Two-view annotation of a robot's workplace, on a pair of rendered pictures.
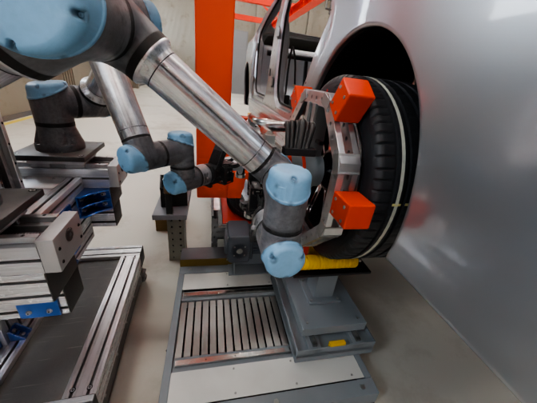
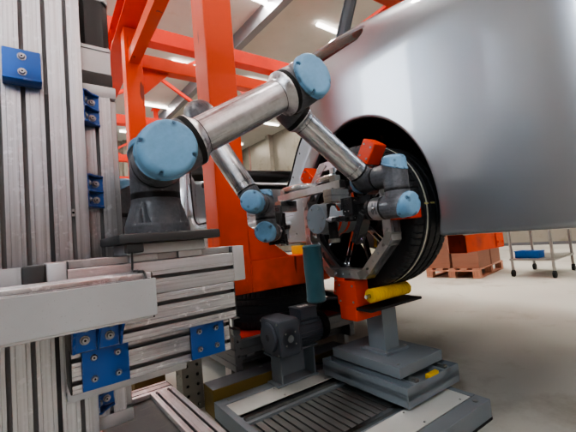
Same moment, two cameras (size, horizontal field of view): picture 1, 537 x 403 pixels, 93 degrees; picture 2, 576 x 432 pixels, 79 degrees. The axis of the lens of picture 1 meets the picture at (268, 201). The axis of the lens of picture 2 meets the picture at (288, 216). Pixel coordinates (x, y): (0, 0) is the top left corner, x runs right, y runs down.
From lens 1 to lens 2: 88 cm
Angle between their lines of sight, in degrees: 35
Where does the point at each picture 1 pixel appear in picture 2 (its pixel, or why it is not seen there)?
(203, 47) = not seen: hidden behind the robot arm
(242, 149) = (354, 160)
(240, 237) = (288, 321)
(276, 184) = (393, 159)
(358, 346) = (448, 373)
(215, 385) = not seen: outside the picture
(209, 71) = not seen: hidden behind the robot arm
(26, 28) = (319, 85)
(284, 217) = (403, 176)
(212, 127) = (339, 148)
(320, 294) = (389, 345)
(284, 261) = (413, 200)
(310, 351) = (417, 387)
